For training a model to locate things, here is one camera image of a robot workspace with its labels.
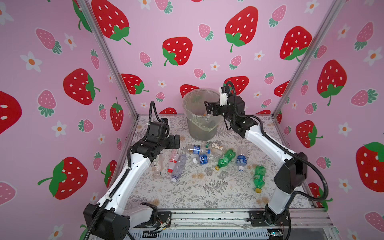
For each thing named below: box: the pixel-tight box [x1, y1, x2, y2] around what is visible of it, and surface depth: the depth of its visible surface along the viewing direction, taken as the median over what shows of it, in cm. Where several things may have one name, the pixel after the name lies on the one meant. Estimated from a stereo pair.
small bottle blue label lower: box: [192, 154, 220, 165], surface depth 92 cm
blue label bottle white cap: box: [236, 147, 248, 172], surface depth 92 cm
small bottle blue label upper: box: [188, 145, 204, 155], surface depth 97 cm
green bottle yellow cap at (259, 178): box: [254, 165, 266, 194], surface depth 86 cm
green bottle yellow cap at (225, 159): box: [214, 149, 236, 171], surface depth 92 cm
